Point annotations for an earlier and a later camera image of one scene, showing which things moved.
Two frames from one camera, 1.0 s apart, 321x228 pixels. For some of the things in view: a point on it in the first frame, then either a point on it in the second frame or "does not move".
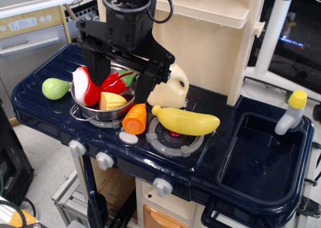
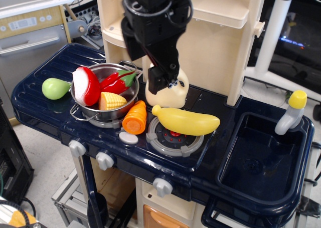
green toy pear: x=53 y=88 does not move
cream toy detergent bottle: x=172 y=93 does not move
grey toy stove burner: x=171 y=143 does not move
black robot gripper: x=127 y=35 to x=154 y=19
